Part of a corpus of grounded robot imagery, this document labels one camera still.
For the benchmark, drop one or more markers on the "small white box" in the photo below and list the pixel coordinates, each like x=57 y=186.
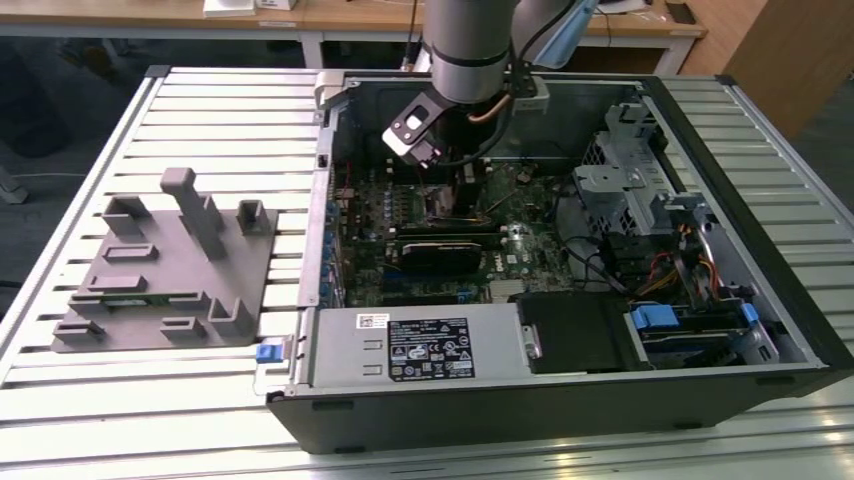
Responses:
x=276 y=4

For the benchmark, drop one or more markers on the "black graphics card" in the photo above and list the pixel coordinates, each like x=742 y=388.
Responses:
x=440 y=257

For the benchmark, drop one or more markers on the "green RAM stick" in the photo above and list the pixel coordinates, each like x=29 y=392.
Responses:
x=153 y=299

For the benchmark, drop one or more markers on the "black RAM slot bank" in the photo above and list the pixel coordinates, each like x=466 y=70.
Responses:
x=405 y=175

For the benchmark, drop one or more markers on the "black plastic disk bay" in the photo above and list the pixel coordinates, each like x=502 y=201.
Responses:
x=574 y=335

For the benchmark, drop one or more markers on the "black phone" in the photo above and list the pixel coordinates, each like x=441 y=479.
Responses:
x=682 y=12

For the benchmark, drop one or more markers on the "large white box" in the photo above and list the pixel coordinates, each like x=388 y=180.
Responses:
x=229 y=7

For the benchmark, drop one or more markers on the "black expansion slot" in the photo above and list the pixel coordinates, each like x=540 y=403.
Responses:
x=447 y=231

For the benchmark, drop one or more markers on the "green motherboard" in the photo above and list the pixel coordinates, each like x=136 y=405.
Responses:
x=534 y=250

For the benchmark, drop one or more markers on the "silver chipset heat sink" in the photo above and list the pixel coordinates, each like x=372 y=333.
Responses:
x=506 y=290

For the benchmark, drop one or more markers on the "grey power supply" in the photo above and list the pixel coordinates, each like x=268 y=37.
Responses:
x=347 y=350

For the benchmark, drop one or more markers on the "blue case latch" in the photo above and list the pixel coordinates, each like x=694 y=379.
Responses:
x=268 y=352

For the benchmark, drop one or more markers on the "blue plastic clip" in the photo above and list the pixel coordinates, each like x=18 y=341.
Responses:
x=748 y=314

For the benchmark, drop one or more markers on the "blue disk carrier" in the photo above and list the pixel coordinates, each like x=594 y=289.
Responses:
x=654 y=317

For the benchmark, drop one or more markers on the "white chair foot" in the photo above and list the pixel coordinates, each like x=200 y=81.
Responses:
x=12 y=190

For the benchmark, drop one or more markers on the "wooden cabinet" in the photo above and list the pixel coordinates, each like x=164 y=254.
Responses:
x=787 y=50

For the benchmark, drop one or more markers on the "thin metal locking lever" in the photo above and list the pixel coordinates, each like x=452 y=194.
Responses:
x=420 y=177

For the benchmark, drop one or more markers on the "black open PC case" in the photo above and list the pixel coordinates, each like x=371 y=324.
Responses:
x=467 y=420

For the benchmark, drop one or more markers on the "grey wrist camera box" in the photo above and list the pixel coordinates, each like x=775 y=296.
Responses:
x=409 y=130

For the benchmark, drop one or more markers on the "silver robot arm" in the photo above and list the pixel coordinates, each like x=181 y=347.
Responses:
x=467 y=50

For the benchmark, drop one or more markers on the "grey metal drive cage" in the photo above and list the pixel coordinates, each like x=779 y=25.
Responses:
x=607 y=185

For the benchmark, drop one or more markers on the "grey parts rack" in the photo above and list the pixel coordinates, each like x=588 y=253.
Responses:
x=180 y=280

